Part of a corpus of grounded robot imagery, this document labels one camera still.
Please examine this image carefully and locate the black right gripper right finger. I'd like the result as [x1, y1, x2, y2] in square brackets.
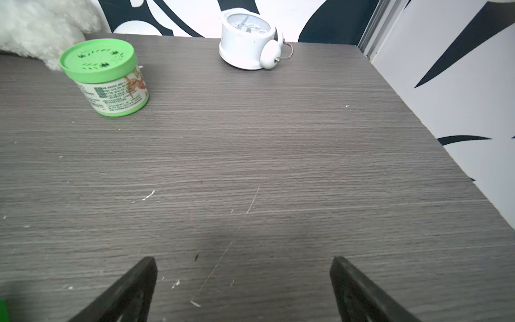
[330, 256, 419, 321]

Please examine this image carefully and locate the green lidded round jar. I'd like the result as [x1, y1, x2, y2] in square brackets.
[58, 38, 150, 118]

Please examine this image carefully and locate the white alarm clock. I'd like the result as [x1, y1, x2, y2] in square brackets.
[219, 8, 294, 71]

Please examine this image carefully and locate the white plush teddy pink shirt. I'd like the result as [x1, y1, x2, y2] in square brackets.
[1, 1, 103, 71]

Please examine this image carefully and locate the green lego brick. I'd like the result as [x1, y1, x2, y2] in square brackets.
[0, 299, 10, 322]

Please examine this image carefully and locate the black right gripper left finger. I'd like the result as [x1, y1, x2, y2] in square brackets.
[71, 256, 158, 321]

